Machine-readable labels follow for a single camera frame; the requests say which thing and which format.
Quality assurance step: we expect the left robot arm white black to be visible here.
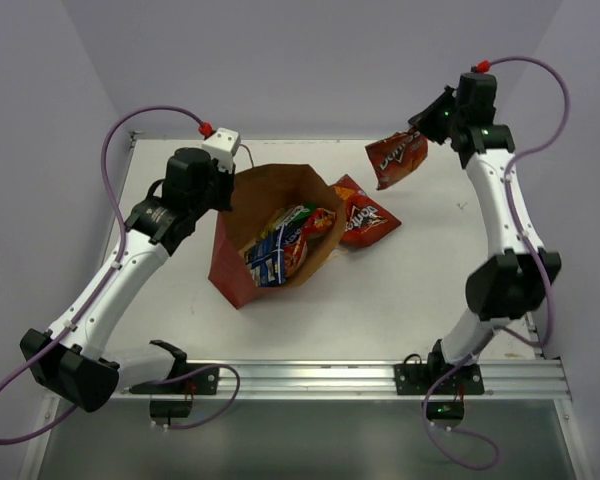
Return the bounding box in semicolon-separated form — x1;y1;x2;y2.
20;144;238;412

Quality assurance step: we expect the aluminium front rail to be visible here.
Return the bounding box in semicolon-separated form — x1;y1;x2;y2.
44;358;574;400

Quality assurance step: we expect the red Doritos chip bag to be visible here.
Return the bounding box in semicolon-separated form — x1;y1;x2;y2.
331;175;402;249

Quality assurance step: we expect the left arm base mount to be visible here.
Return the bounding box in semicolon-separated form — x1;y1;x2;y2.
129;362;219;427

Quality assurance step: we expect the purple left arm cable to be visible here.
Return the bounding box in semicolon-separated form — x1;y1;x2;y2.
0;104;241;444

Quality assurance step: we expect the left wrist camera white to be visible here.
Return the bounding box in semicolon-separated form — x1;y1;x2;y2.
201;128;241;173

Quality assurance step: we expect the blue salt vinegar chip bag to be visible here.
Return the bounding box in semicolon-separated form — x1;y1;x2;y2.
244;224;308;287

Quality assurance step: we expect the aluminium rail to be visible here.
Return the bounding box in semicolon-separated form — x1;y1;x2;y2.
44;358;574;400
524;312;546;360

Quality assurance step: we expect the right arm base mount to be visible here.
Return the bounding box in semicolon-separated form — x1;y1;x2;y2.
393;352;485;427

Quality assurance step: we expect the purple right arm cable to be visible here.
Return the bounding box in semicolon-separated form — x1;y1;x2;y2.
422;55;574;472

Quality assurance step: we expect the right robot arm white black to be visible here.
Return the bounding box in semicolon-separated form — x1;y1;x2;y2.
409;72;562;393

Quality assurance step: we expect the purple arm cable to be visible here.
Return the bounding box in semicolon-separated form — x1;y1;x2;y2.
422;55;574;472
0;104;241;444

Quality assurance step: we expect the red patterned cookie bag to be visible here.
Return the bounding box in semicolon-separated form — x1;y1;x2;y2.
281;207;336;280

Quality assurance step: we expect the green Fox's candy bag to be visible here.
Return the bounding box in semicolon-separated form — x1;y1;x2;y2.
258;203;317;240

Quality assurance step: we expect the aluminium right side rail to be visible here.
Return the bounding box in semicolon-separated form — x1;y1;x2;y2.
524;312;546;360

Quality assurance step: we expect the red brown paper bag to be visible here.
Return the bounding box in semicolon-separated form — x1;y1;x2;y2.
208;144;347;310

